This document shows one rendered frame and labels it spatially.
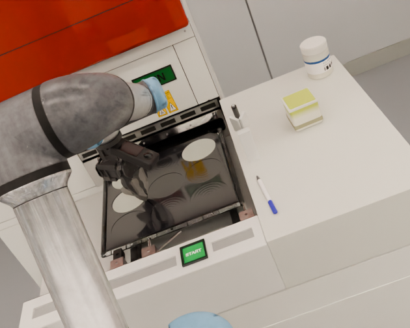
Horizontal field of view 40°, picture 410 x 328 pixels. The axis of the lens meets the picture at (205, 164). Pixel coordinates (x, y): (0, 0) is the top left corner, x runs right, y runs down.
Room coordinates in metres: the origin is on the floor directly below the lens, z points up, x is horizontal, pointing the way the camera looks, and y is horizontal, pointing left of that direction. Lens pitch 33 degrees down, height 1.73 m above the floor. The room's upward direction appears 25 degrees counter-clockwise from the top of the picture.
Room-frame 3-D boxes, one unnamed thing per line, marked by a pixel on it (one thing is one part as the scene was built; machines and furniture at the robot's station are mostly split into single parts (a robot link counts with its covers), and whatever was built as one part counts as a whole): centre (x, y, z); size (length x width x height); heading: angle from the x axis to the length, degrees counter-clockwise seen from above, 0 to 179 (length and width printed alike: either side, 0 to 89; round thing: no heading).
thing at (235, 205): (1.07, 0.14, 0.90); 0.38 x 0.01 x 0.01; 84
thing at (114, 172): (1.24, 0.20, 1.05); 0.09 x 0.08 x 0.12; 51
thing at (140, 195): (1.22, 0.20, 0.95); 0.06 x 0.03 x 0.09; 51
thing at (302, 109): (1.15, -0.27, 1.00); 0.07 x 0.07 x 0.07; 86
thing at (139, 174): (1.25, 0.18, 0.95); 0.06 x 0.03 x 0.09; 51
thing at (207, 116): (1.46, 0.11, 0.89); 0.44 x 0.02 x 0.10; 84
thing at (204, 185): (1.25, 0.12, 0.90); 0.34 x 0.34 x 0.01; 84
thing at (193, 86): (1.49, 0.29, 1.02); 0.81 x 0.03 x 0.40; 84
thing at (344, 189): (1.11, -0.25, 0.89); 0.62 x 0.35 x 0.14; 174
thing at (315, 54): (1.34, -0.39, 1.01); 0.07 x 0.07 x 0.10
